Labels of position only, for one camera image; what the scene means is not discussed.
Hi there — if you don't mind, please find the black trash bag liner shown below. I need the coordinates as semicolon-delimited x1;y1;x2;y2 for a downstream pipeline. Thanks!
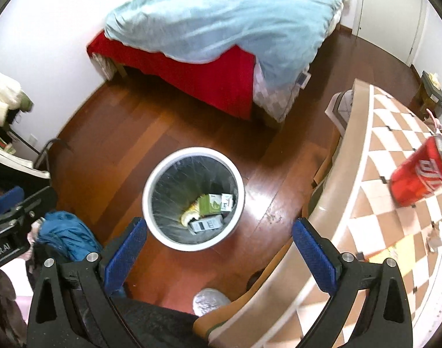
150;156;239;245

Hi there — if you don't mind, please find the white blue small box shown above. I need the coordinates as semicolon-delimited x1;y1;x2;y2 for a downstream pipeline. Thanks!
188;215;223;234

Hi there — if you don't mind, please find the black cable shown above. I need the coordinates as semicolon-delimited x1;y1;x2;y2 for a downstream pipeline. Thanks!
34;137;76;171

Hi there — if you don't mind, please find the pink bag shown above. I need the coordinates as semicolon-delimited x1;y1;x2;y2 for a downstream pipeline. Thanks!
424;108;442;135

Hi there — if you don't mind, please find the green carton box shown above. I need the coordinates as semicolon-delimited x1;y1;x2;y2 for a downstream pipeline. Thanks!
197;194;222;217

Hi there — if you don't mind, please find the small dark stool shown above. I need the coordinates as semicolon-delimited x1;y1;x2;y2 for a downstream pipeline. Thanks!
411;71;442;120

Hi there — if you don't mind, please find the white round trash bin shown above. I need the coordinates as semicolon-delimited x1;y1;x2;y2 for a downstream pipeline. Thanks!
141;147;245;252

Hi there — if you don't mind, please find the light blue duvet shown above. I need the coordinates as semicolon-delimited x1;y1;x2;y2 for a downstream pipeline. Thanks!
105;0;344;91

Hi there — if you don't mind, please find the checkered mattress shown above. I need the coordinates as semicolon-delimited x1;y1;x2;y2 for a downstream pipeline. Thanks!
252;62;311;123

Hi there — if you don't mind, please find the yellow banana peel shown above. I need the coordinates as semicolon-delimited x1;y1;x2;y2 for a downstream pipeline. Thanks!
180;201;201;227

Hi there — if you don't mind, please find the dark round table foot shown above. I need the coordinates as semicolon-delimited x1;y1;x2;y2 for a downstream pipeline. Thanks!
246;269;264;291

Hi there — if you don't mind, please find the red cola can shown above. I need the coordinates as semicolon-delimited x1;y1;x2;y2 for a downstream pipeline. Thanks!
389;134;442;206

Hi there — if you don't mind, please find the wooden bed leg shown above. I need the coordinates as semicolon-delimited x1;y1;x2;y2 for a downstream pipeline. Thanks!
115;63;127;79

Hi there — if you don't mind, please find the crumpled paper scrap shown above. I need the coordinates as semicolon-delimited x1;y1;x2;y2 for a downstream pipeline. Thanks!
426;222;442;253

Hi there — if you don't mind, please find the checkered tablecloth table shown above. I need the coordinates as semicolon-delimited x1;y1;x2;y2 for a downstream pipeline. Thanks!
194;80;442;347

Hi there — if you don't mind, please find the blue jacket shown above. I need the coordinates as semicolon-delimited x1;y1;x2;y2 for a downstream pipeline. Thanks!
36;211;102;262

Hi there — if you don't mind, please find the black trouser leg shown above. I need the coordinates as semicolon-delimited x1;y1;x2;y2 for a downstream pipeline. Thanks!
112;297;208;348

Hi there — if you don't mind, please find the red bed sheet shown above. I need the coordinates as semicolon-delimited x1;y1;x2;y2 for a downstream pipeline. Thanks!
86;32;255;120

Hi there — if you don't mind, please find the white door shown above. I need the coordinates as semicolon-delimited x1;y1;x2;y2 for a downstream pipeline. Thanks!
357;0;426;66

